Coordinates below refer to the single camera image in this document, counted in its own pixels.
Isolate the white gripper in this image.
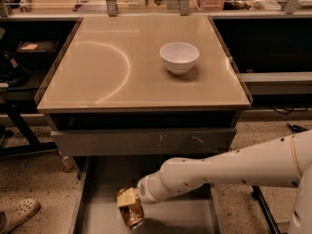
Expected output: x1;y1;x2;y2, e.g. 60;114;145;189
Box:
116;175;158;207

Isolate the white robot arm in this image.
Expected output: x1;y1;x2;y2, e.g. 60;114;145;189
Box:
116;131;312;234

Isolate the small can on floor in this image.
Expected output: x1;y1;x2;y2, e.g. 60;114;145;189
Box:
61;156;74;172

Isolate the open middle drawer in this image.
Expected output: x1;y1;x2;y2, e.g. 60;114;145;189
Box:
68;155;221;234

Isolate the top drawer front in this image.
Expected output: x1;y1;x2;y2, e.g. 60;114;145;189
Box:
51;128;236;156

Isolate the drawer cabinet with beige top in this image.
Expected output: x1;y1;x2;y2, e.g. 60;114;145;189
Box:
33;15;254;180

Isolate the white clog shoe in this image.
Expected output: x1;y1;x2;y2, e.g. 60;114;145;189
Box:
0;198;40;234

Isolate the black metal bar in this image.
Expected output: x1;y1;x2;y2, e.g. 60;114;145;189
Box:
252;185;281;234

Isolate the white bowl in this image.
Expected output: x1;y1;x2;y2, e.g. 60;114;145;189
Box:
159;42;200;75

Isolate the black box on shelf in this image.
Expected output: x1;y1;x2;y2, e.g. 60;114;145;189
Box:
16;40;59;70

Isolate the black side table frame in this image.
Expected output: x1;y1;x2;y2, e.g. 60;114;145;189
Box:
0;83;58;157

